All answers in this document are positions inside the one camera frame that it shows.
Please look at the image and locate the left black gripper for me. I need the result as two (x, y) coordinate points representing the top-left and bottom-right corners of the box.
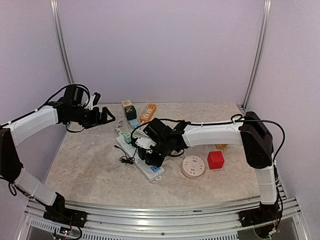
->
(67, 105), (116, 129)

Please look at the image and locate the white power strip blue USB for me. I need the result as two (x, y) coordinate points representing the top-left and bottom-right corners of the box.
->
(115, 134), (166, 182)

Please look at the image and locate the black plug adapter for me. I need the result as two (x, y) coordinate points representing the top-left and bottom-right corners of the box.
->
(114, 145), (137, 165)

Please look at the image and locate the white round socket base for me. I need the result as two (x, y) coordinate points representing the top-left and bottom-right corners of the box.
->
(181, 155), (205, 179)

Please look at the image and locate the red cube socket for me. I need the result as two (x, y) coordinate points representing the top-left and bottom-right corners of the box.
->
(207, 151), (225, 170)

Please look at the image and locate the yellow cube socket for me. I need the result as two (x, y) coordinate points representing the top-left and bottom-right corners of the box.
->
(215, 144), (229, 151)

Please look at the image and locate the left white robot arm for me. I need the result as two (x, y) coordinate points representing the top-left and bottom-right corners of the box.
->
(0, 84), (116, 223)

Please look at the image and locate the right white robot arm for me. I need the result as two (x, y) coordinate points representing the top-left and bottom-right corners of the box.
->
(130, 111), (284, 222)

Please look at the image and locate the beige cube socket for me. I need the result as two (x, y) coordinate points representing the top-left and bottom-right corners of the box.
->
(121, 99), (133, 108)

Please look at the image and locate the light green cube socket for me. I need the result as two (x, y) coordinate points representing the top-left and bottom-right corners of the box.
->
(123, 132), (132, 144)

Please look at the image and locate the dark green cube socket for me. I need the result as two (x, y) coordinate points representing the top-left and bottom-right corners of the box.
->
(124, 105), (137, 121)

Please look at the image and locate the light blue cube socket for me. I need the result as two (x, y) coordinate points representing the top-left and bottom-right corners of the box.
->
(128, 118), (140, 129)

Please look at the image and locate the orange power strip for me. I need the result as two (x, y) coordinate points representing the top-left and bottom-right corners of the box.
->
(139, 103), (157, 124)

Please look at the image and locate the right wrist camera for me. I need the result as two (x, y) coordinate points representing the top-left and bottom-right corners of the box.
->
(135, 137), (156, 151)

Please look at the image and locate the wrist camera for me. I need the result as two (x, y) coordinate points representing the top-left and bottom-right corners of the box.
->
(85, 92), (101, 110)
(135, 137), (156, 151)

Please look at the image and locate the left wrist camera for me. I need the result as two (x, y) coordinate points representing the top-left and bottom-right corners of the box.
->
(85, 92), (101, 110)

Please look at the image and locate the white coiled cable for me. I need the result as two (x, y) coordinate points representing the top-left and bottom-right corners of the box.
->
(113, 119), (141, 141)

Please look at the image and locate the front aluminium rail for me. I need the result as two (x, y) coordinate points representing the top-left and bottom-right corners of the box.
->
(17, 191), (311, 240)

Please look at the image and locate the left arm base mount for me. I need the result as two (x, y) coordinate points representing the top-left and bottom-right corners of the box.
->
(43, 208), (88, 228)

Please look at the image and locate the left aluminium frame post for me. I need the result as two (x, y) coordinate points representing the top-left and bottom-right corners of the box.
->
(49, 0), (76, 86)

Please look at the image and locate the aluminium frame post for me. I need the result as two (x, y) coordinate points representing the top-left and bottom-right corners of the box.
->
(241, 0), (272, 111)
(49, 0), (76, 86)

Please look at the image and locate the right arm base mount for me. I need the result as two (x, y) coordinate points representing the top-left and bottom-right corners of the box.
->
(238, 208), (282, 228)

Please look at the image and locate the right aluminium frame post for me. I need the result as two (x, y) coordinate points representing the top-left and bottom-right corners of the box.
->
(241, 0), (272, 111)

